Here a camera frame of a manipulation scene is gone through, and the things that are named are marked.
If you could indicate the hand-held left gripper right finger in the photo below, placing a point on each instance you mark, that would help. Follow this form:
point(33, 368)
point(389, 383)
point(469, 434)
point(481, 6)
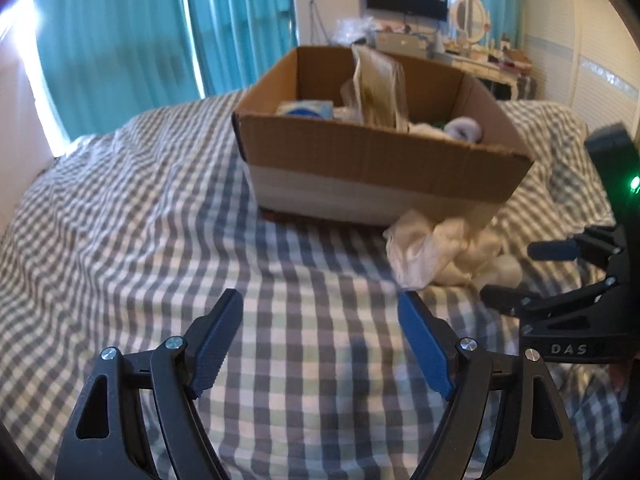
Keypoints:
point(425, 342)

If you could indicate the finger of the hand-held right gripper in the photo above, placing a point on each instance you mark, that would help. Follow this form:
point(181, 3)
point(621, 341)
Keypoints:
point(505, 297)
point(552, 250)

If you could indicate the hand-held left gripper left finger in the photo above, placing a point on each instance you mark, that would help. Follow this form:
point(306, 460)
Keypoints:
point(214, 345)

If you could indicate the cream cloth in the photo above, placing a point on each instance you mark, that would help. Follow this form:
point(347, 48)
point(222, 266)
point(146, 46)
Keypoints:
point(475, 255)

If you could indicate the white plastic bag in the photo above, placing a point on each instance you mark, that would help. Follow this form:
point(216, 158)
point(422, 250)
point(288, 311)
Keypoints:
point(412, 252)

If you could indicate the brown cardboard box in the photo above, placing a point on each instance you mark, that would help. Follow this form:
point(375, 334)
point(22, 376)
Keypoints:
point(380, 175)

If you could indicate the white soft cloth roll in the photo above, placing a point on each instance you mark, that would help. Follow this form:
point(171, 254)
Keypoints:
point(462, 130)

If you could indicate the grey checkered bed sheet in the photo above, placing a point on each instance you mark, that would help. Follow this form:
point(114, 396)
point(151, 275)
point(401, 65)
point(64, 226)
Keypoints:
point(150, 240)

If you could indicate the white wardrobe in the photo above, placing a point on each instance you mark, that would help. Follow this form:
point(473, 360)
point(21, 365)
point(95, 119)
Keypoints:
point(582, 45)

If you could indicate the white dressing table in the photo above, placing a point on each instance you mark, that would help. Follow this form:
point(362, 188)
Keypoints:
point(492, 67)

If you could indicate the clear plastic packet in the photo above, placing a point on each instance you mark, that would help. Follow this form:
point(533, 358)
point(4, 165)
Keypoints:
point(377, 90)

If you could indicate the white oval vanity mirror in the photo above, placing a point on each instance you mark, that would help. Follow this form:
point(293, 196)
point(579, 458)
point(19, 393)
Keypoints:
point(469, 16)

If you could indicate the blue tissue packet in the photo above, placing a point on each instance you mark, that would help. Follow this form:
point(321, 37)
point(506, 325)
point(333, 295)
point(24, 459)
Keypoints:
point(305, 109)

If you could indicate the silver laptop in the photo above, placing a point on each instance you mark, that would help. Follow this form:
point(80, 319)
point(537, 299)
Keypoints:
point(400, 41)

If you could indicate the clear plastic bag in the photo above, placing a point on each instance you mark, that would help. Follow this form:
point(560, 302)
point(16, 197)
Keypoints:
point(354, 29)

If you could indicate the teal curtain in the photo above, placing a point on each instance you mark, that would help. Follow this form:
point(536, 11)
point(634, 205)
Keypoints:
point(150, 35)

